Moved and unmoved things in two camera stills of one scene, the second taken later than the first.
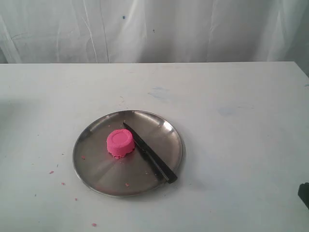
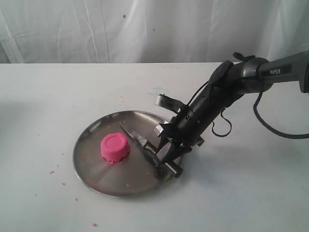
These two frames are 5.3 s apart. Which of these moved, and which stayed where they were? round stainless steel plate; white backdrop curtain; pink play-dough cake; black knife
Moved: black knife; pink play-dough cake
Stayed: white backdrop curtain; round stainless steel plate
